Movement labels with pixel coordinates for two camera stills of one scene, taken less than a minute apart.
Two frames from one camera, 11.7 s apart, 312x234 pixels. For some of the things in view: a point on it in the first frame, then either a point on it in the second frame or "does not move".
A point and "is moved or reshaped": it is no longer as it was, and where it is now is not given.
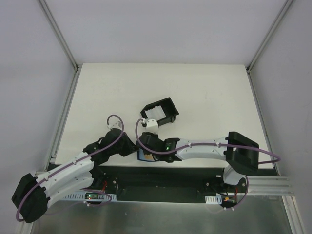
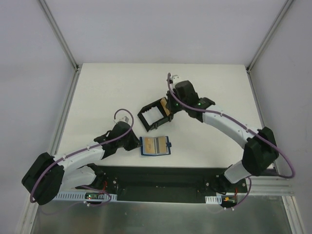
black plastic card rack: x=163 y=111 is moved or reshaped
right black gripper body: x=145 y=140 → x=169 y=107
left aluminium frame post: x=76 y=67 does not move
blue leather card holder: x=141 y=156 is moved or reshaped
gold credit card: x=148 y=157 is moved or reshaped
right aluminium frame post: x=285 y=6 does not move
